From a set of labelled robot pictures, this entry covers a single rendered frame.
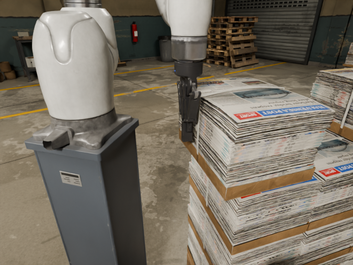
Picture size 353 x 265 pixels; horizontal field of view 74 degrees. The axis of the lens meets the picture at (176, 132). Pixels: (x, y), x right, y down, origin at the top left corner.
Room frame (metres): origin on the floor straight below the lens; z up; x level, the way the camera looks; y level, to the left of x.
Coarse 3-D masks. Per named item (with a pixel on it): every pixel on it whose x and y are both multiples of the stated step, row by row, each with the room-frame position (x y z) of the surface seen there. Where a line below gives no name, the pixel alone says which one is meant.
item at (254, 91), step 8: (248, 88) 0.72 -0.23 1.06; (256, 88) 0.72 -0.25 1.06; (264, 88) 0.72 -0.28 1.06; (272, 88) 0.72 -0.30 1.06; (280, 88) 0.73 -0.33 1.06; (208, 96) 0.65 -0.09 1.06; (216, 96) 0.64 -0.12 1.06; (224, 96) 0.64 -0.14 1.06; (232, 96) 0.64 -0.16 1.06; (200, 104) 0.65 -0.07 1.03; (200, 112) 0.65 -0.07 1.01; (200, 120) 0.65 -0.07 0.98; (200, 128) 0.63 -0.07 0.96; (200, 136) 0.62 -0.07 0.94; (200, 144) 0.62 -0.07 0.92; (200, 152) 0.63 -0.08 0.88
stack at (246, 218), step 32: (192, 160) 0.82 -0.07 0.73; (320, 160) 0.66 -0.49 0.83; (352, 160) 0.66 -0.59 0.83; (192, 192) 0.79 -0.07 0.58; (288, 192) 0.52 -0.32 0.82; (320, 192) 0.57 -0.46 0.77; (352, 192) 0.62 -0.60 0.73; (224, 224) 0.53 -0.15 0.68; (256, 224) 0.49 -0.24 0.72; (288, 224) 0.54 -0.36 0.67; (352, 224) 0.63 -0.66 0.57; (192, 256) 0.77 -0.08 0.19; (224, 256) 0.51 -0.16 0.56; (256, 256) 0.50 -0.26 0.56; (288, 256) 0.55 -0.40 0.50; (320, 256) 0.60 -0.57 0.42; (352, 256) 0.67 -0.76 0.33
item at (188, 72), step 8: (176, 64) 0.60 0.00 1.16; (184, 64) 0.59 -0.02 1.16; (192, 64) 0.59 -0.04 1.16; (200, 64) 0.60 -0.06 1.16; (176, 72) 0.60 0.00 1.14; (184, 72) 0.59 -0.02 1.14; (192, 72) 0.59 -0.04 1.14; (200, 72) 0.60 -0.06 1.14; (184, 80) 0.62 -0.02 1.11; (192, 80) 0.59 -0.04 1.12
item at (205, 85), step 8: (200, 80) 0.82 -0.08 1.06; (208, 80) 0.82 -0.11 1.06; (216, 80) 0.82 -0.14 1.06; (224, 80) 0.82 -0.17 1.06; (232, 80) 0.82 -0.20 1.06; (240, 80) 0.82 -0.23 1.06; (248, 80) 0.83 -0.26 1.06; (256, 80) 0.83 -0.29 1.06; (200, 88) 0.71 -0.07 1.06; (208, 88) 0.72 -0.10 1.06; (216, 88) 0.72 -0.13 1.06; (224, 88) 0.72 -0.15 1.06; (192, 136) 0.68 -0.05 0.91; (192, 144) 0.69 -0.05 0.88
